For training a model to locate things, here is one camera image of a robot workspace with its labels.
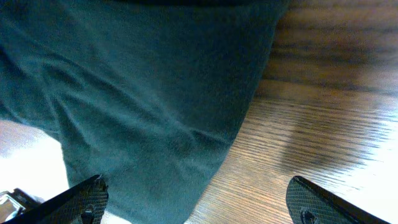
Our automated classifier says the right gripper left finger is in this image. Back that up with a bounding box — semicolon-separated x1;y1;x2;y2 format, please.
2;175;109;224

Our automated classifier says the dark green Nike t-shirt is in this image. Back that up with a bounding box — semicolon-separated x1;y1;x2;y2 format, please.
1;0;289;223

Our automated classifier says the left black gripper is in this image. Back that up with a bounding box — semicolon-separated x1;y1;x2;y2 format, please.
1;188;40;222

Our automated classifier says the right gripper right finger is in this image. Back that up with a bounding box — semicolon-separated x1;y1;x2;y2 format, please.
285;175;388;224

